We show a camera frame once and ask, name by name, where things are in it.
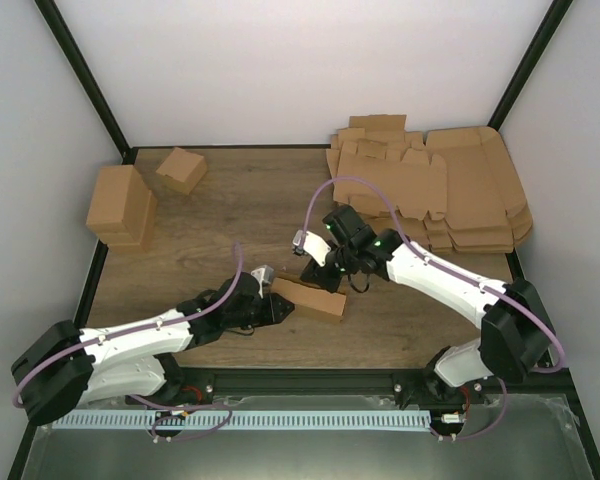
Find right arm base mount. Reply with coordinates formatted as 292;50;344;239
391;369;486;409

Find large folded cardboard box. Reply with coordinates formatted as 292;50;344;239
86;165;157;254

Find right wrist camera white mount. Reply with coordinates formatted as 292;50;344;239
292;230;331;267

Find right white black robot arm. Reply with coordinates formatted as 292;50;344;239
292;205;554;403

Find small folded cardboard box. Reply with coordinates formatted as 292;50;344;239
156;148;208;195

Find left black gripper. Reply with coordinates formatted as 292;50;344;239
225;293;295;329

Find light blue slotted cable duct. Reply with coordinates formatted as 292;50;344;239
51;410;431;432

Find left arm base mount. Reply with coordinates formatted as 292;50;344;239
144;368;216;406

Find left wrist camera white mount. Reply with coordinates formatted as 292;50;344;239
251;265;275;297

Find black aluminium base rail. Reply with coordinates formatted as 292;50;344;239
124;367;571;401

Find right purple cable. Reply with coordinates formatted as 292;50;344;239
302;175;567;444

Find black frame post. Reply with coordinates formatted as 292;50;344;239
488;0;573;131
34;0;131;159

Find large flat cardboard blanks stack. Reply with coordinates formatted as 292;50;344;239
424;126;533;253

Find left black frame post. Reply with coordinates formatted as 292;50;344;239
34;0;131;159

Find right black frame post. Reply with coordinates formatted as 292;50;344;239
488;0;573;131

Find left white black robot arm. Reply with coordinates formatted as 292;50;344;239
11;273;295;426

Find stack of flat cardboard blanks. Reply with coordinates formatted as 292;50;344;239
326;114;453;253

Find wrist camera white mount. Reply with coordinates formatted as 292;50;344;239
251;265;275;297
292;230;331;267

